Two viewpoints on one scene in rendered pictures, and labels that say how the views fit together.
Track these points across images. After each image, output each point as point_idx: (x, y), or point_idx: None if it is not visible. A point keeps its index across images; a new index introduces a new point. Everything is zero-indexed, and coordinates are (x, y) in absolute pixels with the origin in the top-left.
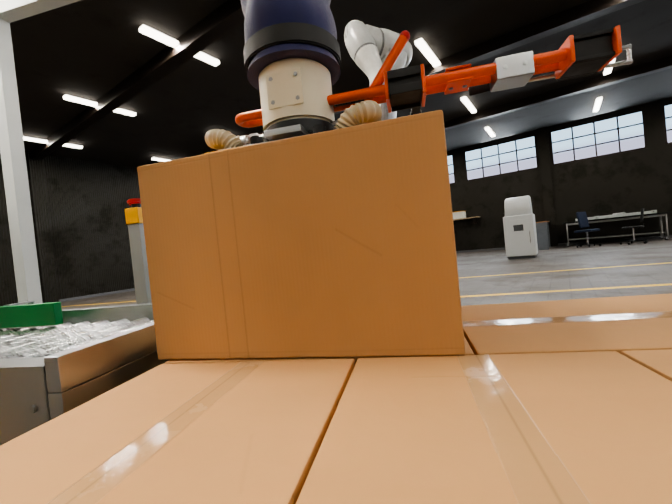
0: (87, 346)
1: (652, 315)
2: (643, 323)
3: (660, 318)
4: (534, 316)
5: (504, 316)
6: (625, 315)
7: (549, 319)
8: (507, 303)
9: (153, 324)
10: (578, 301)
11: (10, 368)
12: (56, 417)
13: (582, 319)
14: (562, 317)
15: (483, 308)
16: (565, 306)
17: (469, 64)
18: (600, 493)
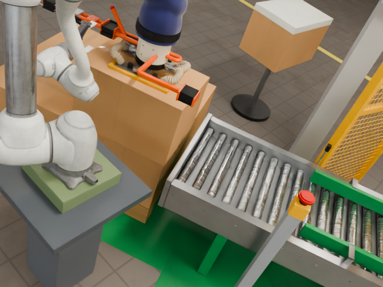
0: (206, 117)
1: (37, 78)
2: (49, 78)
3: (40, 77)
4: (62, 94)
5: (69, 99)
6: (42, 82)
7: (62, 91)
8: (48, 108)
9: (198, 130)
10: None
11: (221, 121)
12: (199, 111)
13: (56, 86)
14: (57, 90)
15: (62, 109)
16: (40, 94)
17: (92, 15)
18: None
